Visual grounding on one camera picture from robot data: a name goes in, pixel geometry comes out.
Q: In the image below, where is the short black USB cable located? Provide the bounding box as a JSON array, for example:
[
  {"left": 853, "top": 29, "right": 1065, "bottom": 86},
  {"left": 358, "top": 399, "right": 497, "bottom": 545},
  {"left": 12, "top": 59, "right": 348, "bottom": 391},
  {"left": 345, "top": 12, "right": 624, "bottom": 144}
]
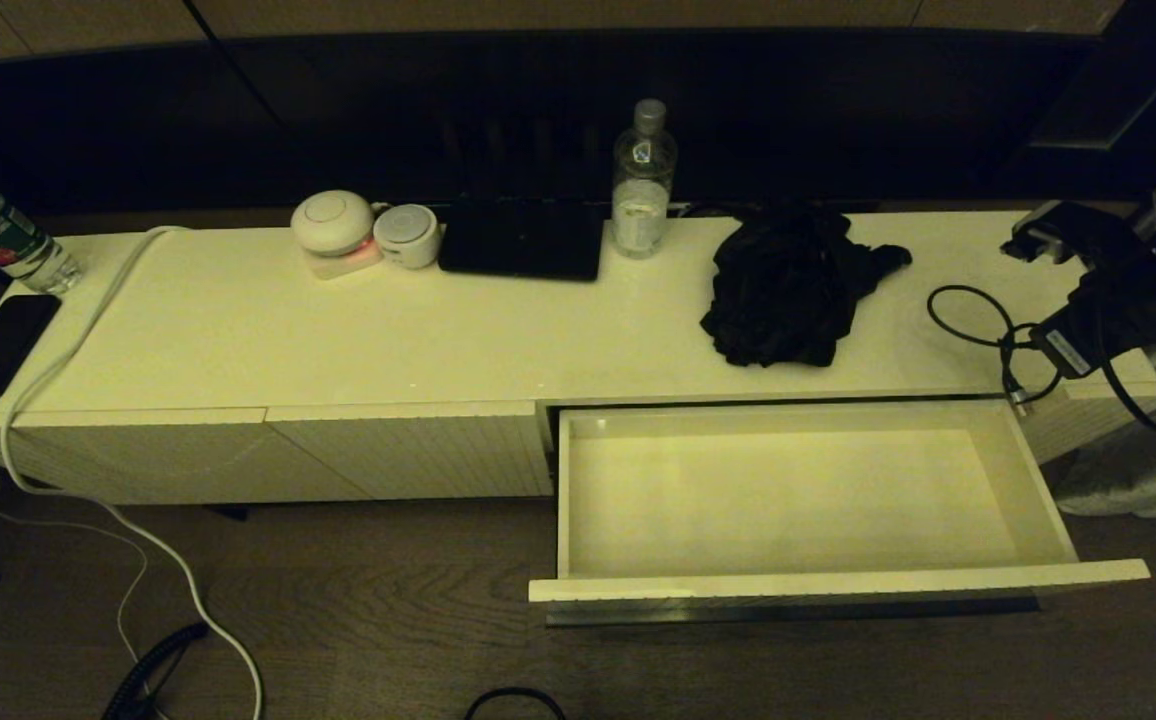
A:
[{"left": 927, "top": 285, "right": 1067, "bottom": 417}]

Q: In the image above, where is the black umbrella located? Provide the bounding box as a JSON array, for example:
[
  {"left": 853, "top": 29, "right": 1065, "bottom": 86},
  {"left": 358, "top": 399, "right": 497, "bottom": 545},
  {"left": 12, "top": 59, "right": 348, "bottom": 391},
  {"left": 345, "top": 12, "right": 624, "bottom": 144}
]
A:
[{"left": 700, "top": 205, "right": 914, "bottom": 369}]

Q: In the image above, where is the white drawer with black handle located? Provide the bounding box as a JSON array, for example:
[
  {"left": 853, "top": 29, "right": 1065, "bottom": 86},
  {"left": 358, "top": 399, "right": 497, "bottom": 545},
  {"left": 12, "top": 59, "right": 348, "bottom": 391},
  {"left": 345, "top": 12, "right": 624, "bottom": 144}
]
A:
[{"left": 528, "top": 398, "right": 1151, "bottom": 627}]

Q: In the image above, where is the white low cabinet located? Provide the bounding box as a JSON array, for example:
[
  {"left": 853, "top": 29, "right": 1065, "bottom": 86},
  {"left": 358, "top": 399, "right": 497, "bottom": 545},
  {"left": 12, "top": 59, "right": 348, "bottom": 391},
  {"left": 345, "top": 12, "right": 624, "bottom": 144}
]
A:
[{"left": 0, "top": 210, "right": 1156, "bottom": 504}]

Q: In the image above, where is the grey curtain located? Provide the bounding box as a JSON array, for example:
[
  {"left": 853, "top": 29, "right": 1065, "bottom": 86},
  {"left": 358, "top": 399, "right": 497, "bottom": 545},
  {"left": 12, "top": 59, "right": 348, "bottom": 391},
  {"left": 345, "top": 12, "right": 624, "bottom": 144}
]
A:
[{"left": 1053, "top": 340, "right": 1156, "bottom": 621}]

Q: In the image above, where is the clear bottle with grey cap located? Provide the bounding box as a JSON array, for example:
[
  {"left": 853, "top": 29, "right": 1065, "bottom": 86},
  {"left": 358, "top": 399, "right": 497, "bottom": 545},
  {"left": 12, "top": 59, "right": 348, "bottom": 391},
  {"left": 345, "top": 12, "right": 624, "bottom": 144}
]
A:
[{"left": 611, "top": 99, "right": 680, "bottom": 260}]

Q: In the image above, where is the black flat rectangular device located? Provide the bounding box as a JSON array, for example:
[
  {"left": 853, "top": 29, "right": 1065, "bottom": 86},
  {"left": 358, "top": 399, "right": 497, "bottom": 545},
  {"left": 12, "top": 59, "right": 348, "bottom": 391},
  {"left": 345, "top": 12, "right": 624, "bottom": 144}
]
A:
[{"left": 438, "top": 196, "right": 605, "bottom": 282}]

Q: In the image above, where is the small white round speaker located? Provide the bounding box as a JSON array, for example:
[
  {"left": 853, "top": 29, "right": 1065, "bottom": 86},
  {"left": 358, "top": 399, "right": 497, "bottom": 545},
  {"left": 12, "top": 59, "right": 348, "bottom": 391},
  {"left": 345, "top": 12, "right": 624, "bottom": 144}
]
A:
[{"left": 374, "top": 204, "right": 441, "bottom": 269}]

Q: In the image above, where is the white base with pink light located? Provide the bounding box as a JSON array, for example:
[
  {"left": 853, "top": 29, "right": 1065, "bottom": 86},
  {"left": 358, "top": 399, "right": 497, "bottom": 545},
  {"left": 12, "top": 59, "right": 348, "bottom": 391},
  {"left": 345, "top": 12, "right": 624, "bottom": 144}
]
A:
[{"left": 306, "top": 238, "right": 385, "bottom": 280}]

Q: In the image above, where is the large white dome device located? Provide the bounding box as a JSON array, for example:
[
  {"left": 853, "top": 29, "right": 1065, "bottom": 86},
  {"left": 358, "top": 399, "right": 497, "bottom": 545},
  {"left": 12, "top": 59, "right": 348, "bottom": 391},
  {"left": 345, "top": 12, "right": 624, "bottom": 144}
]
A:
[{"left": 291, "top": 190, "right": 376, "bottom": 255}]

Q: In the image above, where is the black smartphone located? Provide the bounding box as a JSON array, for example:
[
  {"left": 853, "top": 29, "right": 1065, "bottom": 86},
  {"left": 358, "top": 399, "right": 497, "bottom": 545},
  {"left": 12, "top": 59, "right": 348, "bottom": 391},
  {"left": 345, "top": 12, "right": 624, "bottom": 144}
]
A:
[{"left": 0, "top": 293, "right": 63, "bottom": 402}]

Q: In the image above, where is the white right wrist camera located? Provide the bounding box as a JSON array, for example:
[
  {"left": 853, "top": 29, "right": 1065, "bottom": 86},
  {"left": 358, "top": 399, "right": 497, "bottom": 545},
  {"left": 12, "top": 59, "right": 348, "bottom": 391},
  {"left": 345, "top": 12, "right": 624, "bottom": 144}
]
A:
[{"left": 1001, "top": 200, "right": 1139, "bottom": 269}]

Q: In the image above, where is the black floor cable loop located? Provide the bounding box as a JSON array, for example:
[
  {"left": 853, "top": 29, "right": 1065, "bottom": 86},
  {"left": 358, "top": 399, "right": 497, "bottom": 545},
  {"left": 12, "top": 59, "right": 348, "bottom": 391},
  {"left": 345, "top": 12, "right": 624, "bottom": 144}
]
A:
[{"left": 464, "top": 687, "right": 567, "bottom": 720}]

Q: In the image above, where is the black coiled cable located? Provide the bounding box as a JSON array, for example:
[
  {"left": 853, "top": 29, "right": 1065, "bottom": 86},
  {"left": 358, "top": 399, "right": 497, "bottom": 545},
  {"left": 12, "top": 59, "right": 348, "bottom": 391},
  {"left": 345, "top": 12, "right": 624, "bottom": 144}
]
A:
[{"left": 101, "top": 622, "right": 211, "bottom": 720}]

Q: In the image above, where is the thin white charging cable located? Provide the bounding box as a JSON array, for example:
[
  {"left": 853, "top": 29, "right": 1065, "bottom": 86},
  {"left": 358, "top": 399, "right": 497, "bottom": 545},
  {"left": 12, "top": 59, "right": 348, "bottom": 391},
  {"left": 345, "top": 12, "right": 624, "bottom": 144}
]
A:
[{"left": 0, "top": 398, "right": 151, "bottom": 666}]

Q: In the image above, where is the thick white power cable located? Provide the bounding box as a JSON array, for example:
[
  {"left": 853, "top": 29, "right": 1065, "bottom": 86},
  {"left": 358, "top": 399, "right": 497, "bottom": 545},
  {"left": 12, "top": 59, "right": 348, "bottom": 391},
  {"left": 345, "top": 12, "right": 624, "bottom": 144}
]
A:
[{"left": 0, "top": 225, "right": 265, "bottom": 720}]

